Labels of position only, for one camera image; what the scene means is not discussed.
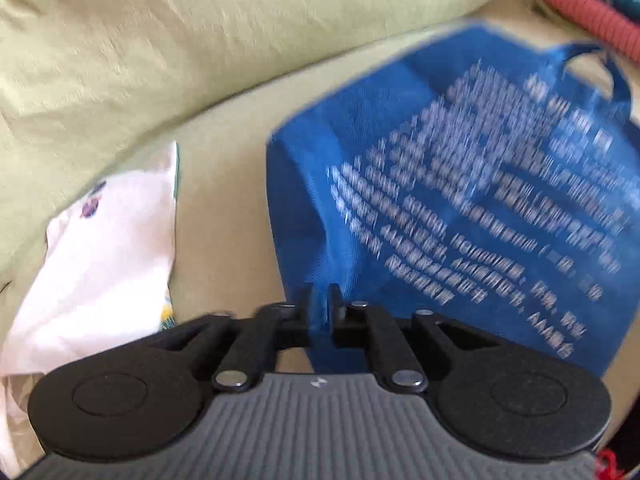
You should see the red string tassel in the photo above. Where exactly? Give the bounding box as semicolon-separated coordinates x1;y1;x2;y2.
594;449;627;480

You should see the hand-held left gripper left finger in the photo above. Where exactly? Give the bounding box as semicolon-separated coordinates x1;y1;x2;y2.
145;285;317;392

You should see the white printed cloth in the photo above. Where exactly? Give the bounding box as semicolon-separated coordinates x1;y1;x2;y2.
0;141;181;477

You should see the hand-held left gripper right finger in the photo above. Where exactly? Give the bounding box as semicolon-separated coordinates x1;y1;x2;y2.
327;284;501;394

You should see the blue shopping bag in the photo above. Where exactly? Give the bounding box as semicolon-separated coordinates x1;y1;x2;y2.
265;19;640;380

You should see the pale green sofa back cushion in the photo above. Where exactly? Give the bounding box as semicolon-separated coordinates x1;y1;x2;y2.
0;0;537;306

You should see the pink ribbed roll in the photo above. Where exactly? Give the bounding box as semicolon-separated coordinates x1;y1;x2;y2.
536;0;640;67

